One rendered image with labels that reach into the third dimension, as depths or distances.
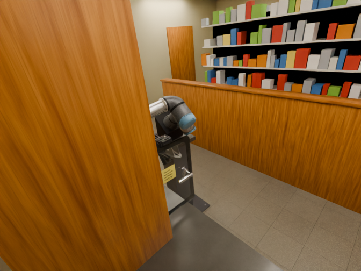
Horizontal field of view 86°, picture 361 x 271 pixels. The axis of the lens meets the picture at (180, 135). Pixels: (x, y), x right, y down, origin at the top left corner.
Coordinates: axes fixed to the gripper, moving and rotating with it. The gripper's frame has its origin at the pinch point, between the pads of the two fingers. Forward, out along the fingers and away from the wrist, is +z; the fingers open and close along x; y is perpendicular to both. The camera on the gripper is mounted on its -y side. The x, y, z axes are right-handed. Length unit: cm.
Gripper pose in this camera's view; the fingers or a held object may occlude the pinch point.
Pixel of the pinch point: (179, 157)
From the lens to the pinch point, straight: 96.0
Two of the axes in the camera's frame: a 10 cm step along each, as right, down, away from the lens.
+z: 6.8, 2.7, -6.8
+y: -1.0, -8.9, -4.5
